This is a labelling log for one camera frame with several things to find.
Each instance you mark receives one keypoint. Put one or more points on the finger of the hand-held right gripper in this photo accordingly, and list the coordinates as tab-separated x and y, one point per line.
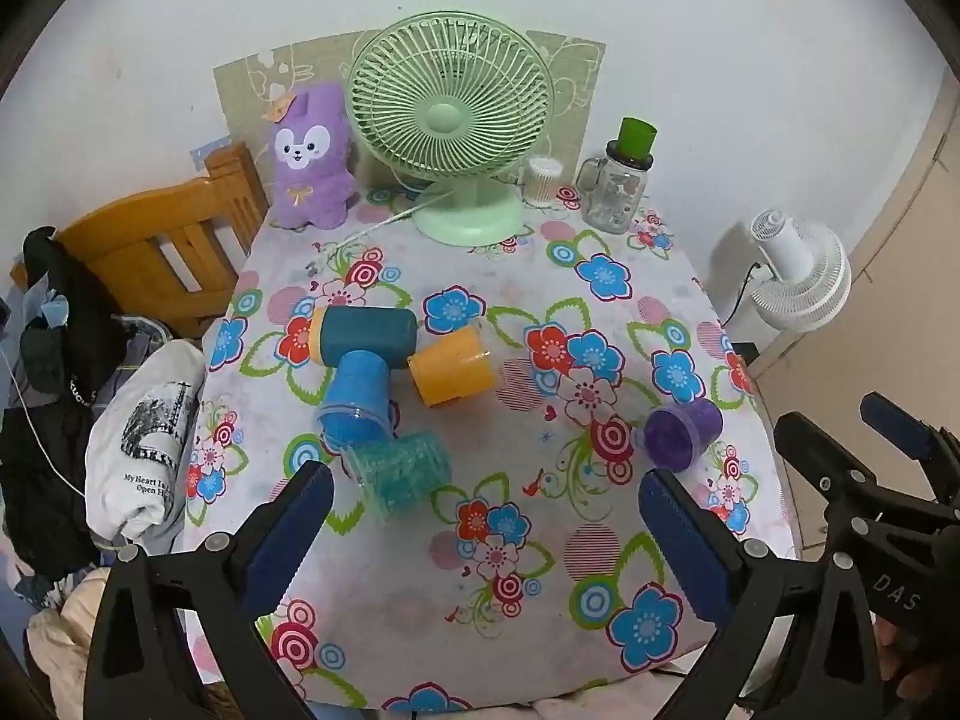
896	420
825	457

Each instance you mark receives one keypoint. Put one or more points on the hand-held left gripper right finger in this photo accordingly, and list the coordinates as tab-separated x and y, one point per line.
686	547

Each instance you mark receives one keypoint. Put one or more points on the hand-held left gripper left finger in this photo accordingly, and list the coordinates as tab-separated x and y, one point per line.
289	532

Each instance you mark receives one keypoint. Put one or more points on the teal glitter cup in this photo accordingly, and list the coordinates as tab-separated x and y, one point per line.
401	476

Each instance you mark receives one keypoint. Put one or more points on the purple glitter cup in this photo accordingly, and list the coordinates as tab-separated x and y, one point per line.
682	435

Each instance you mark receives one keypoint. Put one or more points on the blue cup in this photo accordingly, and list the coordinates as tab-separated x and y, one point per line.
358	397

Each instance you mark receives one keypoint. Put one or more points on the dark teal cup yellow rim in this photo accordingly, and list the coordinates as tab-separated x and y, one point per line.
367	336

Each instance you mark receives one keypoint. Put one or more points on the orange cup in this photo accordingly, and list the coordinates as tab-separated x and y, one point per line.
454	367

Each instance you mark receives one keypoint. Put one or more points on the green plastic cup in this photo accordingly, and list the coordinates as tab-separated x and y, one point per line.
637	136

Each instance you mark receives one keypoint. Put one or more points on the person's right hand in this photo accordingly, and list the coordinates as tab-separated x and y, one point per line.
894	641

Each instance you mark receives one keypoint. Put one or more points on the beige wooden door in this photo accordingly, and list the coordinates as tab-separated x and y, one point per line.
892	277

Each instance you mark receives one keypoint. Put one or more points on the white printed shirt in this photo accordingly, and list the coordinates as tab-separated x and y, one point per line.
142	450

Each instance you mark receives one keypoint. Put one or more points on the white round fan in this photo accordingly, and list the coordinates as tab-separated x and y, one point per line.
799	277

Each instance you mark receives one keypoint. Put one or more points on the floral tablecloth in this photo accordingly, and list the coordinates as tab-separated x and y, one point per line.
540	405

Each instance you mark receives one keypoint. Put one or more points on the plaid cloth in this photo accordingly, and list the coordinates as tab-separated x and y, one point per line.
135	360

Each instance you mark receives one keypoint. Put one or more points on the pile of light clothes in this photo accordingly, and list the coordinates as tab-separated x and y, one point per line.
64	637

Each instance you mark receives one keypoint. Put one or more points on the black clothing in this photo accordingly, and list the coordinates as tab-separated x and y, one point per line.
52	390

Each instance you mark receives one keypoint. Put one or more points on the wooden chair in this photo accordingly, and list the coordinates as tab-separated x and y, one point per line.
150	232

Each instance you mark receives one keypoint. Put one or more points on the glass jar mug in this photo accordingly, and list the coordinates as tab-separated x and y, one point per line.
611	195

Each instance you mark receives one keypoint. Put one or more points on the purple plush bunny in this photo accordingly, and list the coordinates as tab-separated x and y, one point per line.
309	165

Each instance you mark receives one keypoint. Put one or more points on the blue paper piece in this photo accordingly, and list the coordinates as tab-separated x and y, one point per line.
210	151

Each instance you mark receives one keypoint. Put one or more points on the white cotton swab container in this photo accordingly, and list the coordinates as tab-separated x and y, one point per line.
541	181

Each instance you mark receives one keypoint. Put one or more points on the green desk fan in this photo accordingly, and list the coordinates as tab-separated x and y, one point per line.
446	120

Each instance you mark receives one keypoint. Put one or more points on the beige wall poster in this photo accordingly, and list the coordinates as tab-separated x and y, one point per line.
240	90

